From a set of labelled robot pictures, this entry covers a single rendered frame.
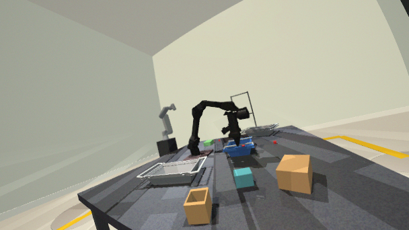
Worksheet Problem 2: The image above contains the teal block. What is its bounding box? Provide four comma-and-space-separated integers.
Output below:
233, 167, 254, 189

